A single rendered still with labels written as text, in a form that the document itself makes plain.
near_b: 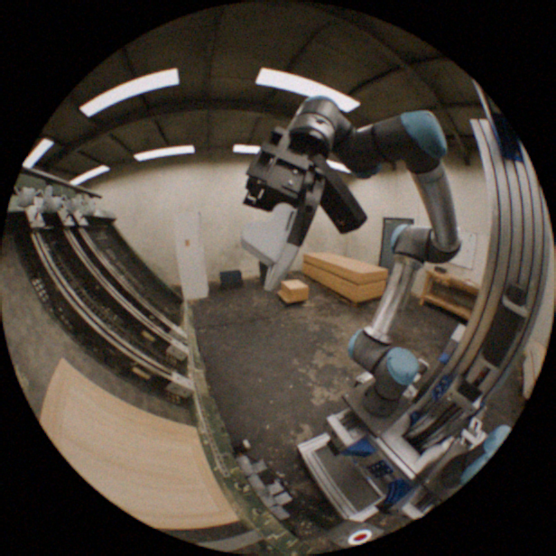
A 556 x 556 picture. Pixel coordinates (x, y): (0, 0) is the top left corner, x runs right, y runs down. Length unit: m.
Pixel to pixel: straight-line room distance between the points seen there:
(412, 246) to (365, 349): 0.37
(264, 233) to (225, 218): 5.08
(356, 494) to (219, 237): 5.65
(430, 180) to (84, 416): 0.90
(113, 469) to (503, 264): 1.07
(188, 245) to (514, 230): 4.15
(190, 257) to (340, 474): 4.14
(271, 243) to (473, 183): 5.28
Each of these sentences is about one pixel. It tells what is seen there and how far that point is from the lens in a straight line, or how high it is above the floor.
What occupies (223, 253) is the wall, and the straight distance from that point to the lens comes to 5.27.
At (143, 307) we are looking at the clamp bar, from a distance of 1.12.
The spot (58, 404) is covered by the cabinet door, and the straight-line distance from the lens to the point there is 0.59.
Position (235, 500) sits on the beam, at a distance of 0.72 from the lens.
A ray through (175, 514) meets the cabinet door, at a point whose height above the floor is 1.07.
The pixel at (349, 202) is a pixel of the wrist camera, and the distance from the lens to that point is 0.22.
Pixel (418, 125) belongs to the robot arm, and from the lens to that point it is 0.29.
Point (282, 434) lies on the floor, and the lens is 1.70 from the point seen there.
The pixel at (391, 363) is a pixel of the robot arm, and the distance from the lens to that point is 0.55.
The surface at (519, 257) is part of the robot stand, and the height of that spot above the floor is 1.64.
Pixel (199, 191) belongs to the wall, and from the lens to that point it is 5.39.
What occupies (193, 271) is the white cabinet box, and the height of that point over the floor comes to 0.70.
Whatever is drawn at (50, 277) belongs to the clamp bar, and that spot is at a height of 1.56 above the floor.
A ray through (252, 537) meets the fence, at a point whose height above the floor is 0.93.
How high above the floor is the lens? 1.61
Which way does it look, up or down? 18 degrees down
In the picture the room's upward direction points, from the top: straight up
